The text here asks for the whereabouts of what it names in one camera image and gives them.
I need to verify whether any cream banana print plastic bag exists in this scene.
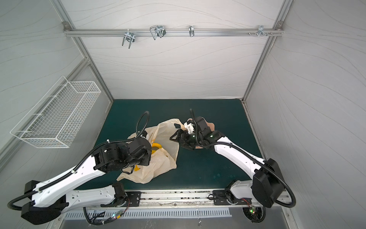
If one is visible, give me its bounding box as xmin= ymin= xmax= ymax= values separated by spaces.
xmin=116 ymin=118 xmax=184 ymax=184

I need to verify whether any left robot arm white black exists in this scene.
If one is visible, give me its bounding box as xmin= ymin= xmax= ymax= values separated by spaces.
xmin=7 ymin=127 xmax=152 ymax=225

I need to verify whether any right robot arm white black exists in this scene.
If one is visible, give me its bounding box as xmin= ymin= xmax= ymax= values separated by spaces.
xmin=170 ymin=117 xmax=296 ymax=208

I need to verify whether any pink wavy fruit plate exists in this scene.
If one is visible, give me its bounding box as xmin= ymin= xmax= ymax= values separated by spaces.
xmin=194 ymin=116 xmax=215 ymax=149

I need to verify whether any green table mat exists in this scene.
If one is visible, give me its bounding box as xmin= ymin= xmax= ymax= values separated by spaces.
xmin=97 ymin=99 xmax=261 ymax=189

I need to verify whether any metal hook clamp middle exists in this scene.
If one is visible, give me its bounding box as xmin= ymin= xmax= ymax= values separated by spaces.
xmin=150 ymin=25 xmax=166 ymax=40

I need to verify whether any metal hook clamp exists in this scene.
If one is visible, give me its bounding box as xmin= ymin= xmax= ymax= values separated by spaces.
xmin=122 ymin=31 xmax=135 ymax=49
xmin=150 ymin=25 xmax=166 ymax=40

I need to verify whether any metal hook clamp left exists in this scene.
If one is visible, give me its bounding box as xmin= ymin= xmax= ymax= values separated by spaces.
xmin=122 ymin=31 xmax=135 ymax=49

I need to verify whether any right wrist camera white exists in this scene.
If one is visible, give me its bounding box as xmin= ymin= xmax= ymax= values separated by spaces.
xmin=184 ymin=120 xmax=195 ymax=135

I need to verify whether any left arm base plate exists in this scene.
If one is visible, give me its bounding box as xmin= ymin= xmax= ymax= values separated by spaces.
xmin=100 ymin=191 xmax=142 ymax=208

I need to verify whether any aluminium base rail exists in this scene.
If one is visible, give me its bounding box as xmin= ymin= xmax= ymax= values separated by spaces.
xmin=57 ymin=187 xmax=292 ymax=211

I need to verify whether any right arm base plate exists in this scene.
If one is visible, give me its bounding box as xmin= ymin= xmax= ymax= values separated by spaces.
xmin=207 ymin=190 xmax=252 ymax=206

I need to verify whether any left base cable bundle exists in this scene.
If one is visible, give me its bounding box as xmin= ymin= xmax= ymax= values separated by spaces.
xmin=82 ymin=200 xmax=131 ymax=226

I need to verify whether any white wire basket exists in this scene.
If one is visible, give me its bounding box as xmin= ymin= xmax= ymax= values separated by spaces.
xmin=10 ymin=76 xmax=101 ymax=148

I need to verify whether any perforated cable duct white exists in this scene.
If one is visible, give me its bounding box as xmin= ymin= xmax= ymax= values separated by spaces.
xmin=63 ymin=208 xmax=232 ymax=220

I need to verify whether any right base cable coil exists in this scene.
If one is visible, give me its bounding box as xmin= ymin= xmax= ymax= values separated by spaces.
xmin=242 ymin=204 xmax=266 ymax=223

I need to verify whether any metal ring clamp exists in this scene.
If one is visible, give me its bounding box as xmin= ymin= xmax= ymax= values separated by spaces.
xmin=188 ymin=25 xmax=194 ymax=37

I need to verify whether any metal bracket clamp right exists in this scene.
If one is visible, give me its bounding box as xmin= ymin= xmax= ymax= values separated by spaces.
xmin=248 ymin=25 xmax=273 ymax=37

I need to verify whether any aluminium crossbar rail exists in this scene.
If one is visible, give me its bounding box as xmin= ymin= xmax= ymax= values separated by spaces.
xmin=64 ymin=27 xmax=284 ymax=38

